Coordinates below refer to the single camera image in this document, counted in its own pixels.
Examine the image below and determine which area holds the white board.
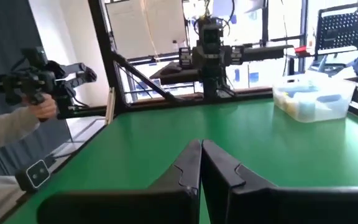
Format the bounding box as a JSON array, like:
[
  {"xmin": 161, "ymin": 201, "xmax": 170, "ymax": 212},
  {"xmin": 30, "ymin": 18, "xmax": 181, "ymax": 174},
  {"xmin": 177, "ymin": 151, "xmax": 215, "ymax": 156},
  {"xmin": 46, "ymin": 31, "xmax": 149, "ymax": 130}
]
[{"xmin": 105, "ymin": 0, "xmax": 188, "ymax": 60}]

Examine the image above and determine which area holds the black perforated panel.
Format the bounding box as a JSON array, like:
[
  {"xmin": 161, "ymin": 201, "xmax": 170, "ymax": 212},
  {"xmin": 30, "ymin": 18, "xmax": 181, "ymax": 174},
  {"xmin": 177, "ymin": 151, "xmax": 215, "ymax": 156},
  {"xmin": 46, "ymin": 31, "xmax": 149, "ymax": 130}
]
[{"xmin": 314, "ymin": 1, "xmax": 358, "ymax": 57}]

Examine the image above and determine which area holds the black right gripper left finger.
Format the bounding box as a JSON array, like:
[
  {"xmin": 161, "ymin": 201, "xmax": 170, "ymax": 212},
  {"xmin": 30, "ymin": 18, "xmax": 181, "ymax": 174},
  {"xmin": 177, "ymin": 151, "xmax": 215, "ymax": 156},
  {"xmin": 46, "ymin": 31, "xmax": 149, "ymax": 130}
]
[{"xmin": 37, "ymin": 139, "xmax": 202, "ymax": 224}]

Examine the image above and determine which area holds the green table mat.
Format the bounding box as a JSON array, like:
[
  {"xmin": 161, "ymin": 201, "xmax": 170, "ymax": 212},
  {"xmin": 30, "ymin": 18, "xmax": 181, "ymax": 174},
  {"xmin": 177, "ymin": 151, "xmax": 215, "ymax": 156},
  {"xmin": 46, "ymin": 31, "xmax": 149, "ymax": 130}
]
[{"xmin": 3, "ymin": 98, "xmax": 358, "ymax": 224}]

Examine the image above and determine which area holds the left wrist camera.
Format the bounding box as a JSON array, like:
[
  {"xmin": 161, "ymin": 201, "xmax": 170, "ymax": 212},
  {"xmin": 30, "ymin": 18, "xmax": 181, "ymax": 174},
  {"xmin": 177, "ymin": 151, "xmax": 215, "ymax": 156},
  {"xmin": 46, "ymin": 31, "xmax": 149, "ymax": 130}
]
[{"xmin": 198, "ymin": 17, "xmax": 224, "ymax": 47}]

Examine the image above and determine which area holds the black frame strut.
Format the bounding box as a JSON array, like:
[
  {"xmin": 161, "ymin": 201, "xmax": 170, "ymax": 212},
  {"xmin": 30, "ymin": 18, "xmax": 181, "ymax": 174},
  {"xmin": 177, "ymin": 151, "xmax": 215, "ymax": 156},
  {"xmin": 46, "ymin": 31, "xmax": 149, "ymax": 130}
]
[{"xmin": 112, "ymin": 51, "xmax": 183, "ymax": 103}]

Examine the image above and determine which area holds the black teleoperation handle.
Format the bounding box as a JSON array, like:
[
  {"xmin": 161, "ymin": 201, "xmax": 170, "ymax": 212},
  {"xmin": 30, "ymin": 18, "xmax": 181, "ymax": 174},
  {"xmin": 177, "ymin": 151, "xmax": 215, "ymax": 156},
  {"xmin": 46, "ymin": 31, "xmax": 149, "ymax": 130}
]
[{"xmin": 0, "ymin": 46, "xmax": 98, "ymax": 121}]

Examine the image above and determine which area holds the person's forearm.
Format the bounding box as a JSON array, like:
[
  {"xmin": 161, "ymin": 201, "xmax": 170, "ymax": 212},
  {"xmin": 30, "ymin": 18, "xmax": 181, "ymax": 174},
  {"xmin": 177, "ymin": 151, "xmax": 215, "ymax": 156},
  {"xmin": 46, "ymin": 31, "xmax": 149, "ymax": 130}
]
[{"xmin": 0, "ymin": 105, "xmax": 40, "ymax": 156}]

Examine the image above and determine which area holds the black computer mouse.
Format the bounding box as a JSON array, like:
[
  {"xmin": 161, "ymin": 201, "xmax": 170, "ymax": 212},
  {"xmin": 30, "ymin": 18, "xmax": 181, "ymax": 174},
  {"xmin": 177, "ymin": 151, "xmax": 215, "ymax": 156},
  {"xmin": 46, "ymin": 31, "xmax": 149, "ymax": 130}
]
[{"xmin": 162, "ymin": 61, "xmax": 183, "ymax": 75}]

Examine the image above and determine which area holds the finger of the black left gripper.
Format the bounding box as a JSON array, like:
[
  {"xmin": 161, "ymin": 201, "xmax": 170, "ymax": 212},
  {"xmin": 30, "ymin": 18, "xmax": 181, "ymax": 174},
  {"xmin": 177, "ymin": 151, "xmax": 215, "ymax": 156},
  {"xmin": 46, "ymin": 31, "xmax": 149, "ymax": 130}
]
[
  {"xmin": 178, "ymin": 47, "xmax": 193, "ymax": 67},
  {"xmin": 231, "ymin": 45, "xmax": 246, "ymax": 65}
]

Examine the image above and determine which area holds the red object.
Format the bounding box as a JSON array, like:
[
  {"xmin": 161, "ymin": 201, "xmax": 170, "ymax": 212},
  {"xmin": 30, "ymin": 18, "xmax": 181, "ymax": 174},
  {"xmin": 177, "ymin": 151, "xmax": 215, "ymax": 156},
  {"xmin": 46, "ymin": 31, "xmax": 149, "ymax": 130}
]
[{"xmin": 294, "ymin": 45, "xmax": 311, "ymax": 57}]

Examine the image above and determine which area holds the dark desk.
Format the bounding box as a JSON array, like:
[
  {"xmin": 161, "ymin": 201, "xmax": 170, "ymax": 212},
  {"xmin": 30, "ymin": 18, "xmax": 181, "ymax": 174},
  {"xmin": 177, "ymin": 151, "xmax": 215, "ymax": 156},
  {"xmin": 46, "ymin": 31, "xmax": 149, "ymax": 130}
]
[{"xmin": 149, "ymin": 61, "xmax": 202, "ymax": 85}]

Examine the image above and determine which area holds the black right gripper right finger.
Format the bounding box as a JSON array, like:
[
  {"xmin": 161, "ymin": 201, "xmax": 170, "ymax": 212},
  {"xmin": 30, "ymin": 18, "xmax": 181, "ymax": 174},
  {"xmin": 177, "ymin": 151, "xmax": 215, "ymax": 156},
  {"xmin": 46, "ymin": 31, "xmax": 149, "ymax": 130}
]
[{"xmin": 201, "ymin": 139, "xmax": 358, "ymax": 224}]

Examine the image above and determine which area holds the person's hand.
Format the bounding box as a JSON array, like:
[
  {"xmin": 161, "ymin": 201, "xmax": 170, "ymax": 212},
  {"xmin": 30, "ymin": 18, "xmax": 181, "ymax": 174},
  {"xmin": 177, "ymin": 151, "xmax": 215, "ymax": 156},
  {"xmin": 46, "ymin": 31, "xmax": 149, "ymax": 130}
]
[{"xmin": 22, "ymin": 93, "xmax": 58, "ymax": 123}]

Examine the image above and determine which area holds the clear plastic bin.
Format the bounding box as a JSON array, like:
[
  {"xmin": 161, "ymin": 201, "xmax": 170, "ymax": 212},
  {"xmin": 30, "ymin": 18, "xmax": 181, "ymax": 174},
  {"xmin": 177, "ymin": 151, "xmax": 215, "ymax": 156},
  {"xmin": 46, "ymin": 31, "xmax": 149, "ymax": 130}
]
[{"xmin": 272, "ymin": 73, "xmax": 357, "ymax": 123}]

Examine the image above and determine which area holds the black frame post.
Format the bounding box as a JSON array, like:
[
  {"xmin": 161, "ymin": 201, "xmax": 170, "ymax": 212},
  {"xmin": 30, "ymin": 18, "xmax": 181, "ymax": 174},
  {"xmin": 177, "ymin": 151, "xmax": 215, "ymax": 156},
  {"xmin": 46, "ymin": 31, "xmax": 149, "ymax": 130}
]
[{"xmin": 88, "ymin": 0, "xmax": 129, "ymax": 116}]

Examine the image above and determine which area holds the grey desk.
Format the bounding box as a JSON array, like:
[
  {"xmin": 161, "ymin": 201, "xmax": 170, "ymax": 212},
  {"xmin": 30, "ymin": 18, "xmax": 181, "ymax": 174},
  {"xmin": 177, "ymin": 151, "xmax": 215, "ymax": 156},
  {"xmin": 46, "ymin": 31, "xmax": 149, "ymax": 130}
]
[{"xmin": 244, "ymin": 44, "xmax": 294, "ymax": 62}]

